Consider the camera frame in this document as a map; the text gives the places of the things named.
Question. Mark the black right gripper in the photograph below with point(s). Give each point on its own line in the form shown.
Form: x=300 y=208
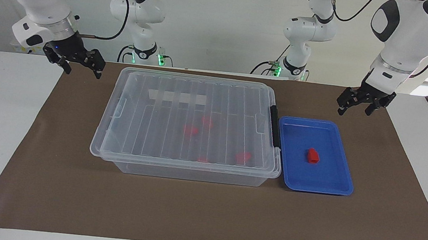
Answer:
x=68 y=49

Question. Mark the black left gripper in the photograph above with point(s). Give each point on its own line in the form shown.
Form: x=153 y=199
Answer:
x=372 y=92

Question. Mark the red block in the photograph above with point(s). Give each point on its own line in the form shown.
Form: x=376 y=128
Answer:
x=202 y=159
x=190 y=130
x=207 y=121
x=312 y=156
x=242 y=157

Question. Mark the clear ribbed box lid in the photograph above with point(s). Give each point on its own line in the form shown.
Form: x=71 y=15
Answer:
x=165 y=130

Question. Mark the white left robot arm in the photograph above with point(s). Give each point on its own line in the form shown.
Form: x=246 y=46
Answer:
x=405 y=40

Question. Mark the blue plastic tray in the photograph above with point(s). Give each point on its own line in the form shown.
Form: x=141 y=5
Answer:
x=311 y=178

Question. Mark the clear plastic storage box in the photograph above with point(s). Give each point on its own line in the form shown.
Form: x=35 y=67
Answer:
x=192 y=175

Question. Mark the brown table mat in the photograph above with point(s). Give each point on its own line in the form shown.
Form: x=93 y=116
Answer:
x=204 y=214

